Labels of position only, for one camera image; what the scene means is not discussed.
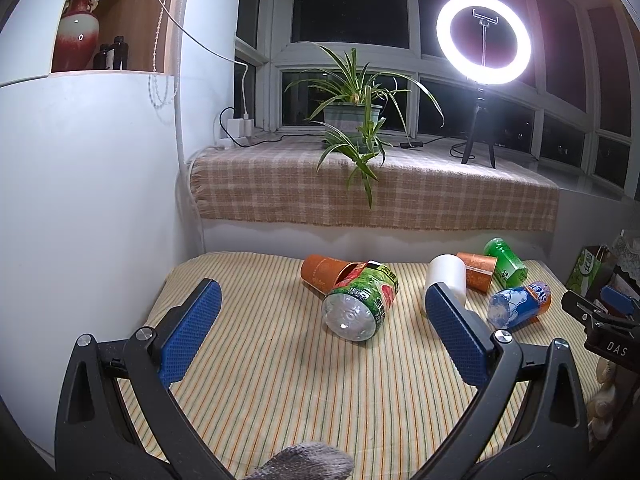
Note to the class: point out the grey fuzzy fabric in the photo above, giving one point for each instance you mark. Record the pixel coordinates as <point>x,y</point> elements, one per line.
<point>309,460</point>

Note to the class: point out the striped yellow table cloth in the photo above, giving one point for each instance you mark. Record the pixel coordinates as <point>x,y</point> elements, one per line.
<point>270,374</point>

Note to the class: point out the plaid beige sill cloth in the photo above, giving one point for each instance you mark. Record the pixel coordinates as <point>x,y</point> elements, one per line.
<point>419,190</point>

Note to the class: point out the white power adapter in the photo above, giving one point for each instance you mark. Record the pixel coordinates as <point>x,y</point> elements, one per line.
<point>239,128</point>

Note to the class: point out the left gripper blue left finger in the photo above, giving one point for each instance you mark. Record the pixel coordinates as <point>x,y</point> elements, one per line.
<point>117,418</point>

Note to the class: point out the potted spider plant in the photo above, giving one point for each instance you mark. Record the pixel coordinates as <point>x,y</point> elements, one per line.
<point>354,98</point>

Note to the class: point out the orange paper cup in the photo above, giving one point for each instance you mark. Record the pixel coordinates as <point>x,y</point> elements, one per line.
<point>323,273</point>
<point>479,270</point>

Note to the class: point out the green cardboard box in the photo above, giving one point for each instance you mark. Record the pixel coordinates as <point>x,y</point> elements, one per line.
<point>593,269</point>

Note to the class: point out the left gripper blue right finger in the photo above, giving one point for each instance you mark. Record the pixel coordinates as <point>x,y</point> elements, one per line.
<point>527,419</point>

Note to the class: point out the green label plastic cup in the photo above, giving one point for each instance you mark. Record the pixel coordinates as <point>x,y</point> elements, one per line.
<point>355,308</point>

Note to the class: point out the dark small bottle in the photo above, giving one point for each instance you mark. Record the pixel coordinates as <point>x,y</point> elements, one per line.
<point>120,53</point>
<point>104,59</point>

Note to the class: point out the ring light on tripod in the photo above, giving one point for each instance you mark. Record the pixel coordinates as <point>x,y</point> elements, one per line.
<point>488,44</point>

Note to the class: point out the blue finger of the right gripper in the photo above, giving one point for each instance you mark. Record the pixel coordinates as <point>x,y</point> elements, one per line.
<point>618,301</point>

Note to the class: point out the red white ceramic vase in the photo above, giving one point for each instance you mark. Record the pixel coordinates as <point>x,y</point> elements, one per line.
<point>77,36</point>

